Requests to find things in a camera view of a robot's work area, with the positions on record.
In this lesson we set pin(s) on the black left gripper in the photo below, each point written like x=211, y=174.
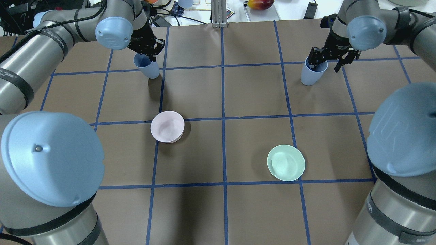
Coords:
x=142, y=36

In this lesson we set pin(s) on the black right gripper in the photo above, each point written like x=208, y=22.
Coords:
x=337, y=41

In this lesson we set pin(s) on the blue cup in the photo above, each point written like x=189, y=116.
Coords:
x=147, y=67
x=309, y=77

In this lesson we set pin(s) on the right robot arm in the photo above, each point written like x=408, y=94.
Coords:
x=400, y=208

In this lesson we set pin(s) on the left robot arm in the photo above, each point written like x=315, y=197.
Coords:
x=104, y=133

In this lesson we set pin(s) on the pink bowl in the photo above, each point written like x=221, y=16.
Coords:
x=167, y=127

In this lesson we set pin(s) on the red yellow fruit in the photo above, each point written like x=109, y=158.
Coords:
x=260, y=4

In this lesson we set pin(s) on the green bowl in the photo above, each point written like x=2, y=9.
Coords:
x=286, y=163

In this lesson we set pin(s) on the aluminium frame post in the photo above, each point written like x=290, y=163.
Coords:
x=219, y=13

